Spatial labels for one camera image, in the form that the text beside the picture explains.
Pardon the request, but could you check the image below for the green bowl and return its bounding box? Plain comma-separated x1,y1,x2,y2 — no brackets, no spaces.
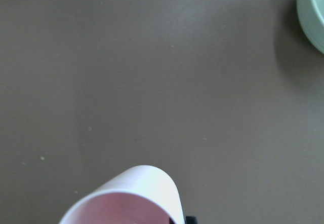
297,0,323,53

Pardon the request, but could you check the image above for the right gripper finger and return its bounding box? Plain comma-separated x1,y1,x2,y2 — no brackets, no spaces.
185,216,196,224

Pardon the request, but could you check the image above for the pink cup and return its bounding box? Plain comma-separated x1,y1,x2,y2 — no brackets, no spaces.
60,165,185,223

